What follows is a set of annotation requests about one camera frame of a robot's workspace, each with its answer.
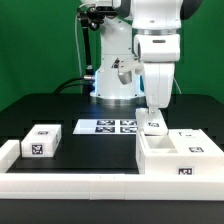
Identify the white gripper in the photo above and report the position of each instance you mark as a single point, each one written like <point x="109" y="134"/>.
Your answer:
<point x="158" y="81"/>

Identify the white cabinet box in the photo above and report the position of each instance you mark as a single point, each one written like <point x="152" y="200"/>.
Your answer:
<point x="157" y="155"/>

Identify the white cabinet door panel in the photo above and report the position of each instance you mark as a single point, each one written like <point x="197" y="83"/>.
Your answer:
<point x="193" y="141"/>

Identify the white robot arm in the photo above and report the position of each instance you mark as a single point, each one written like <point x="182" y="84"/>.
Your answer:
<point x="140" y="44"/>

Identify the white marker sheet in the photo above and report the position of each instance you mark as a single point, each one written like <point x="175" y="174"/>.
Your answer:
<point x="105" y="126"/>

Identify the white block with marker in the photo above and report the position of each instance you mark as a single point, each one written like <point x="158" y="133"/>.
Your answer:
<point x="41" y="141"/>

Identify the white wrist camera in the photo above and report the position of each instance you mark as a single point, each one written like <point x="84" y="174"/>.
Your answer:
<point x="126" y="67"/>

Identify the white U-shaped frame barrier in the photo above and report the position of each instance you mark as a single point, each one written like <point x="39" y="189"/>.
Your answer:
<point x="101" y="186"/>

